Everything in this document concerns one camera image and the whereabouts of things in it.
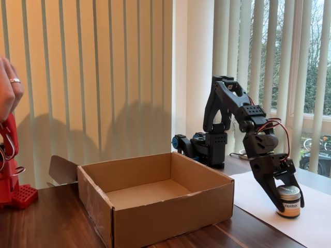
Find white paper sheet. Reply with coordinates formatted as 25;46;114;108
229;167;331;248

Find red leader robot arm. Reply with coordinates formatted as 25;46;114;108
0;112;39;210

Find dark car outside window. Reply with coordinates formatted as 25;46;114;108
299;151;331;178

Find white jar with silver lid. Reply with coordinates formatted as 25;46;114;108
276;184;302;220

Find person's hand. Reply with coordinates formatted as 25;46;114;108
0;56;25;124

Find bicycle outside window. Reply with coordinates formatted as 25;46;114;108
302;135;331;151

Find open cardboard box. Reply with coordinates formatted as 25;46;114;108
48;151;235;248

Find white vertical blinds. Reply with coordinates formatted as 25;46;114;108
0;0;173;189
212;0;331;178

